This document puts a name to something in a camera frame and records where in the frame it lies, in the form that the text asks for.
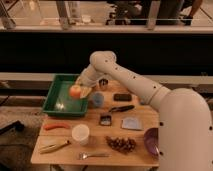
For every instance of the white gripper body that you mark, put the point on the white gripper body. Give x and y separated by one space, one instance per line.
89 77

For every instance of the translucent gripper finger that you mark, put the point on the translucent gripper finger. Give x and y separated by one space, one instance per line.
85 91

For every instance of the orange apple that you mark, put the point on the orange apple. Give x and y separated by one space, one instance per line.
75 91

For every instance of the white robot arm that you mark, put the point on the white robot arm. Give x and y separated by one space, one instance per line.
185 121

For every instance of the green plastic tray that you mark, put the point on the green plastic tray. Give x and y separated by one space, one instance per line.
59 103

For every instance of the light blue cup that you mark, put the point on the light blue cup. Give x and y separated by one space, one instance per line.
97 99

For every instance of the black rectangular block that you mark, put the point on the black rectangular block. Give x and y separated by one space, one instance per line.
122 97

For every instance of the small black brush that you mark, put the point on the small black brush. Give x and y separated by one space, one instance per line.
105 120

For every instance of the white plastic cup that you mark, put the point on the white plastic cup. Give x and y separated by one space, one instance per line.
81 133

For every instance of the orange carrot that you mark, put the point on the orange carrot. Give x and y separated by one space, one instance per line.
55 126

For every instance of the wooden table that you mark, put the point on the wooden table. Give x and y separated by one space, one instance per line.
69 155

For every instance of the grey blue cloth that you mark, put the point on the grey blue cloth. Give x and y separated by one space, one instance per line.
131 123

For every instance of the metal fork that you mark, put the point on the metal fork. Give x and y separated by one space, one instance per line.
83 156

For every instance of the yellow banana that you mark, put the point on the yellow banana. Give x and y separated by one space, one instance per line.
53 147

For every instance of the bunch of dark grapes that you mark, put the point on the bunch of dark grapes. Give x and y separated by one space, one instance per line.
121 145

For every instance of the purple bowl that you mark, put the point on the purple bowl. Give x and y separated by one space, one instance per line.
151 141

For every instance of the black handled tool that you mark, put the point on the black handled tool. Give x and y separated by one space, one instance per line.
121 108

